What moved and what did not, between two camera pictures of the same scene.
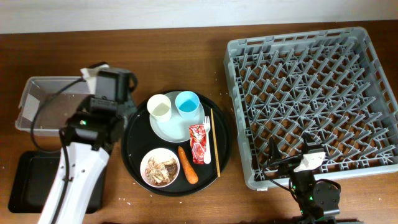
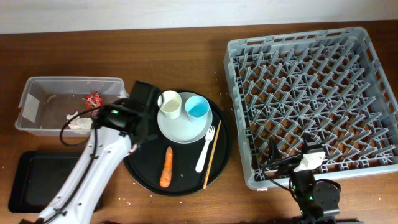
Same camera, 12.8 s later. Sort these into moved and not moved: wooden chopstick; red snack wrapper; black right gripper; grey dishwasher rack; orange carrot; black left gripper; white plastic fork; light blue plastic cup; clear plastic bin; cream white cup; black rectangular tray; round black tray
Moved: wooden chopstick; light blue plastic cup; black left gripper; orange carrot; white plastic fork; cream white cup; red snack wrapper
Not moved: black right gripper; black rectangular tray; clear plastic bin; grey dishwasher rack; round black tray
